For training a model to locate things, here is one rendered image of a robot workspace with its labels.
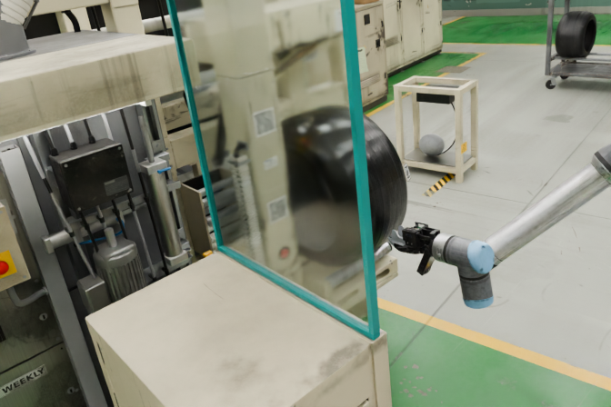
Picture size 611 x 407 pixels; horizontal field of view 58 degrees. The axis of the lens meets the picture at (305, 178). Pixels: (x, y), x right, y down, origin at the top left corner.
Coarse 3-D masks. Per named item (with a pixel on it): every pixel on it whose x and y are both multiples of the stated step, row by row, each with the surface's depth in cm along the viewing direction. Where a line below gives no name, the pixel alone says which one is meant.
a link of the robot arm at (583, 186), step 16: (608, 144) 157; (592, 160) 160; (608, 160) 154; (576, 176) 161; (592, 176) 157; (608, 176) 155; (560, 192) 162; (576, 192) 159; (592, 192) 158; (528, 208) 169; (544, 208) 164; (560, 208) 162; (576, 208) 162; (512, 224) 170; (528, 224) 167; (544, 224) 165; (496, 240) 172; (512, 240) 169; (528, 240) 169; (496, 256) 172
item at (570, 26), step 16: (576, 16) 635; (592, 16) 640; (560, 32) 640; (576, 32) 629; (592, 32) 671; (560, 48) 647; (576, 48) 636; (560, 64) 654; (576, 64) 689; (592, 64) 681; (608, 64) 670
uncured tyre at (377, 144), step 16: (368, 128) 182; (368, 144) 177; (384, 144) 180; (368, 160) 175; (384, 160) 178; (400, 160) 185; (368, 176) 173; (384, 176) 177; (400, 176) 181; (384, 192) 177; (400, 192) 182; (384, 208) 178; (400, 208) 184; (384, 224) 181; (400, 224) 191; (384, 240) 189
